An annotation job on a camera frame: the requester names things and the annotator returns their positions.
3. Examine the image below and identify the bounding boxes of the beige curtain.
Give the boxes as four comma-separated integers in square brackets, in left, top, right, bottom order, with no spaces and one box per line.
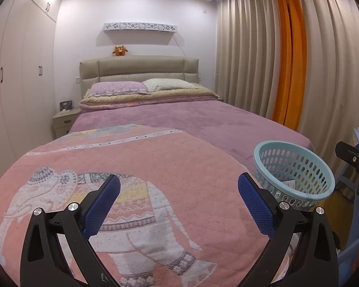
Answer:
[216,0,359,174]

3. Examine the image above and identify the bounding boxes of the light blue plastic basket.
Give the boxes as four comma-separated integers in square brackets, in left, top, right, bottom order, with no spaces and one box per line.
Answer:
[253,141,336,210]

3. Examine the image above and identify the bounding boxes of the white dotted paper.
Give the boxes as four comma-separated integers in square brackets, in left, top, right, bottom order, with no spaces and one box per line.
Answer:
[282,179,296,190]

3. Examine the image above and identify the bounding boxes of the orange curtain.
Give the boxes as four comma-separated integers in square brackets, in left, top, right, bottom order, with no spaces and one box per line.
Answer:
[272,0,307,131]

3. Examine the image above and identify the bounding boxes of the purple bedspread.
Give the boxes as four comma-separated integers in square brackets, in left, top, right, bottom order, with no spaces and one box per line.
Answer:
[70,100,313,172]

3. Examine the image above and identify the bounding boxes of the pink elephant quilt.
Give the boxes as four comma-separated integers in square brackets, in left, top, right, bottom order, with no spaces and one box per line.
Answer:
[0,125,269,286]

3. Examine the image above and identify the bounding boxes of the beige nightstand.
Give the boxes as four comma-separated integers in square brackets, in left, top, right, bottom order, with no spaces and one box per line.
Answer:
[53,108,80,138]

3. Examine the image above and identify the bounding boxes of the purple pillow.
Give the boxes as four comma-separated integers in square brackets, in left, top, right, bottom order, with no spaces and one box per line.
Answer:
[87,81,151,97]

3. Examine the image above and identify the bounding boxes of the white dotted pillow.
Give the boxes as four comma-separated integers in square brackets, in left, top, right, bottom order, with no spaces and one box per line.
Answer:
[142,78,196,92]

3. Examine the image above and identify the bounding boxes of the beige padded headboard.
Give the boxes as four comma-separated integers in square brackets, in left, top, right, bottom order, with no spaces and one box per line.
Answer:
[79,55,200,96]

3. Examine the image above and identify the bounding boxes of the orange plush toy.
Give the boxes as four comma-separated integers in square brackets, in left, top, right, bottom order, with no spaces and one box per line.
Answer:
[112,45,128,56]

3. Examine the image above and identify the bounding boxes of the white built-in wardrobe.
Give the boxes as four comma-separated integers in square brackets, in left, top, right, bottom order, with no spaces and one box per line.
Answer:
[0,0,61,178]

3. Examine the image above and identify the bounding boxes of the small photo frame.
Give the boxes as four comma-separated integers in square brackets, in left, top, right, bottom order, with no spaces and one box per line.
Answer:
[59,100,73,111]

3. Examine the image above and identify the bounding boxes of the white decorated wall shelf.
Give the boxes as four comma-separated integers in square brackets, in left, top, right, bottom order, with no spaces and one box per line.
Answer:
[104,22,178,33]

